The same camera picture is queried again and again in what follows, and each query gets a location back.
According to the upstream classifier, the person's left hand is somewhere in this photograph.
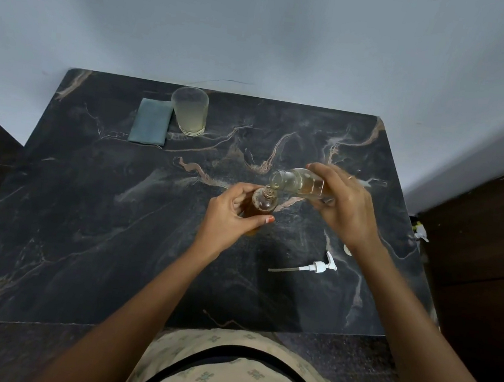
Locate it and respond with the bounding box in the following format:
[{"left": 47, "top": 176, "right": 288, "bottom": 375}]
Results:
[{"left": 190, "top": 176, "right": 280, "bottom": 266}]

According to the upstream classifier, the person's right hand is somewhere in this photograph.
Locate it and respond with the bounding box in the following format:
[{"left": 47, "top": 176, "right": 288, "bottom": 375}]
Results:
[{"left": 295, "top": 160, "right": 391, "bottom": 259}]

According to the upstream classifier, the small clear pump bottle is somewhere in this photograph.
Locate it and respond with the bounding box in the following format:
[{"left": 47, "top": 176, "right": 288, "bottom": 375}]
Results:
[{"left": 239, "top": 184, "right": 281, "bottom": 241}]

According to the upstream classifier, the white pump dispenser head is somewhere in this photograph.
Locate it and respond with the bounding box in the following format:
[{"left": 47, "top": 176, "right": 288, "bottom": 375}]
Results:
[{"left": 268, "top": 244, "right": 340, "bottom": 282}]

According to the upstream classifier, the mouthwash bottle with blue label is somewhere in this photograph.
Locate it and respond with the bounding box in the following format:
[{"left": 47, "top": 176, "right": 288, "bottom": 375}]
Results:
[{"left": 267, "top": 164, "right": 340, "bottom": 206}]

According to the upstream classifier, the person's right forearm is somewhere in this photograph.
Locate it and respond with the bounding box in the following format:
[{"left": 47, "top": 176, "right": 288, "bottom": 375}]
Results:
[{"left": 337, "top": 241, "right": 504, "bottom": 382}]

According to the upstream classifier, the person's left forearm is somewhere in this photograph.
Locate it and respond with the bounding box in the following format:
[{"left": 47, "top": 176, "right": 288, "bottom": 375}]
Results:
[{"left": 29, "top": 224, "right": 215, "bottom": 382}]

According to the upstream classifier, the trigger spray bottle, yellow nozzle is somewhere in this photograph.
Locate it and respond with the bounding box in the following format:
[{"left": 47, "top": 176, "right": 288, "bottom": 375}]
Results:
[{"left": 410, "top": 221, "right": 432, "bottom": 244}]

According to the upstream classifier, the clear drinking glass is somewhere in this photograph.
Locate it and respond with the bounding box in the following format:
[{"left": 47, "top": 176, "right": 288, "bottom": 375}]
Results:
[{"left": 167, "top": 84, "right": 212, "bottom": 139}]

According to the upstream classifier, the grey-blue folded cloth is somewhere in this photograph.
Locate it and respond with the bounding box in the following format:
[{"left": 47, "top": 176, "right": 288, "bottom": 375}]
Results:
[{"left": 127, "top": 96, "right": 176, "bottom": 148}]

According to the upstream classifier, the black marble table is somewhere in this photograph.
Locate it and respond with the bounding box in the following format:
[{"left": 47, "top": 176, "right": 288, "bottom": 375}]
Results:
[{"left": 0, "top": 58, "right": 462, "bottom": 380}]

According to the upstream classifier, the dark wooden cabinet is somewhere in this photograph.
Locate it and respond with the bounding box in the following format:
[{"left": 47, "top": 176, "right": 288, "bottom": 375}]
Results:
[{"left": 395, "top": 139, "right": 504, "bottom": 382}]

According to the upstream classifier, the beige patterned clothing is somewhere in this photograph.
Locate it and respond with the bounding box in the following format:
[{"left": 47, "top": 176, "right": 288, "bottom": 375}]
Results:
[{"left": 118, "top": 316, "right": 365, "bottom": 382}]

